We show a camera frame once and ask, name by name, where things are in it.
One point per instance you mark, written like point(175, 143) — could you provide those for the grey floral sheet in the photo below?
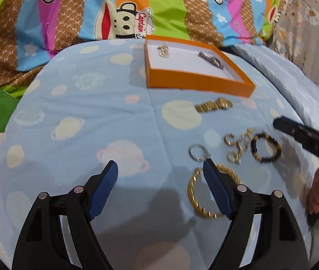
point(311, 19)

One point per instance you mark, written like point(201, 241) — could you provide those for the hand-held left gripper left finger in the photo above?
point(104, 188)

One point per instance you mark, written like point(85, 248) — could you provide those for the gold hoop earring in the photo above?
point(248, 135)
point(229, 157)
point(226, 140)

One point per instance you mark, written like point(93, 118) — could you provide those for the silver wristwatch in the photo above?
point(211, 59)

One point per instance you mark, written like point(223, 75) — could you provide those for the plain pale blue pillow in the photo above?
point(288, 84)

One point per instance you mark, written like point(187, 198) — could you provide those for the gold bangle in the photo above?
point(190, 192)

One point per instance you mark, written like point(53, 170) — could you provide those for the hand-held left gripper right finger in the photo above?
point(215, 191)

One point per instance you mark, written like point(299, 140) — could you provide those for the gold wristwatch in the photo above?
point(212, 105)

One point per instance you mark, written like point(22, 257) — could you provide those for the striped monkey print blanket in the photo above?
point(162, 5)

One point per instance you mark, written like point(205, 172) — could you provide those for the orange jewelry box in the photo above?
point(193, 83)

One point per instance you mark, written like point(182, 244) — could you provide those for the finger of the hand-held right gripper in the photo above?
point(303, 135)

